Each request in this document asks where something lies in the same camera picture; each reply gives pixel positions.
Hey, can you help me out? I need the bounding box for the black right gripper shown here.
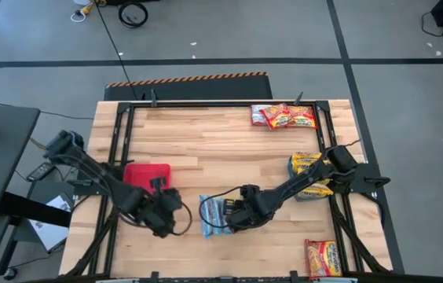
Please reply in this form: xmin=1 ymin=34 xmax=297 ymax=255
xmin=222 ymin=183 xmax=276 ymax=233

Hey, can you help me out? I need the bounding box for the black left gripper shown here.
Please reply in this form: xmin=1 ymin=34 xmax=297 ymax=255
xmin=137 ymin=176 xmax=185 ymax=239

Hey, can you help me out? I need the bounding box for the yellow Maruchan noodle pack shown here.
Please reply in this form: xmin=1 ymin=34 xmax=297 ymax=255
xmin=291 ymin=159 xmax=319 ymax=172
xmin=295 ymin=182 xmax=335 ymax=202
xmin=291 ymin=151 xmax=324 ymax=162

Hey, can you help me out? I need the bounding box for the red plastic bin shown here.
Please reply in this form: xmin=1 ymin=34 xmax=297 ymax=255
xmin=122 ymin=163 xmax=173 ymax=193

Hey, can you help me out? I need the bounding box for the blue plastic bin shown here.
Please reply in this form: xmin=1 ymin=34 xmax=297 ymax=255
xmin=287 ymin=153 xmax=335 ymax=203

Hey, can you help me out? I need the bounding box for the white printed sheet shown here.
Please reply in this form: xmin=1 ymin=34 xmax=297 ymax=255
xmin=27 ymin=192 xmax=74 ymax=255

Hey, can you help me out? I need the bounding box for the black hazard-striped floor mat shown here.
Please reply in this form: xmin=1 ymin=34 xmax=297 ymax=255
xmin=104 ymin=72 xmax=273 ymax=101

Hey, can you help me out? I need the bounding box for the black power adapter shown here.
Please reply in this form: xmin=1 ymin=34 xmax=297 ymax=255
xmin=26 ymin=160 xmax=56 ymax=182

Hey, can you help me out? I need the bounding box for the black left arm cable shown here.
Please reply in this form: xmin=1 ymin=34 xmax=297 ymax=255
xmin=126 ymin=194 xmax=193 ymax=237

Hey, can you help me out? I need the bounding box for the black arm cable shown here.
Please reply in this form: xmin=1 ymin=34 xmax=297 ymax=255
xmin=198 ymin=186 xmax=246 ymax=231
xmin=126 ymin=194 xmax=193 ymax=237

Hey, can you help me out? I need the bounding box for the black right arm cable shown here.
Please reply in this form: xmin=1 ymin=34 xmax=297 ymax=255
xmin=198 ymin=186 xmax=246 ymax=231

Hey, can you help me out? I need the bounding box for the black metal table frame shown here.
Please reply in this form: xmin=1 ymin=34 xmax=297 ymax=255
xmin=60 ymin=90 xmax=394 ymax=283

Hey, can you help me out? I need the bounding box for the long black floor cable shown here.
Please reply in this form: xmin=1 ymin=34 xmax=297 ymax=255
xmin=93 ymin=0 xmax=140 ymax=101

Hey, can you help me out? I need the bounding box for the coiled black cable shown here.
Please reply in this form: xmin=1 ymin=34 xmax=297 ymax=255
xmin=118 ymin=2 xmax=149 ymax=29

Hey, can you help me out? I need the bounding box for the yellow white extension cord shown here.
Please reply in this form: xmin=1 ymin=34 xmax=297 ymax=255
xmin=70 ymin=0 xmax=107 ymax=24

